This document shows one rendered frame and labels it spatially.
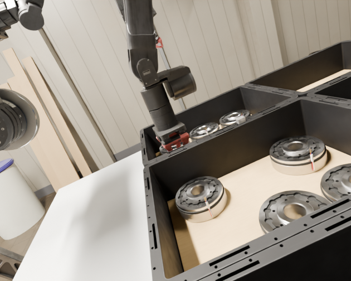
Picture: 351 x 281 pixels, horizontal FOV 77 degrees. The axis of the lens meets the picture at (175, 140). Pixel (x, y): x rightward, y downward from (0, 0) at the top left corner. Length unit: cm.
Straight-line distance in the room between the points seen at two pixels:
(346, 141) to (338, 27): 421
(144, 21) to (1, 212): 270
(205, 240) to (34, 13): 91
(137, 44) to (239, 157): 33
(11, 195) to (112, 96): 161
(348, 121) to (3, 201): 287
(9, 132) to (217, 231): 61
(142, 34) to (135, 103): 269
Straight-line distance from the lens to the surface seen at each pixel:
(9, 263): 122
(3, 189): 291
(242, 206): 45
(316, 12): 440
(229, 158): 52
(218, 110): 80
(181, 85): 52
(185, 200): 45
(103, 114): 318
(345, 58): 105
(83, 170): 279
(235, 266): 25
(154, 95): 51
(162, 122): 52
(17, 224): 305
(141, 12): 50
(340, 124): 52
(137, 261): 64
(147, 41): 49
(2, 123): 76
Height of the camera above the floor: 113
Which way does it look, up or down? 21 degrees down
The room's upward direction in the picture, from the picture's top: 23 degrees counter-clockwise
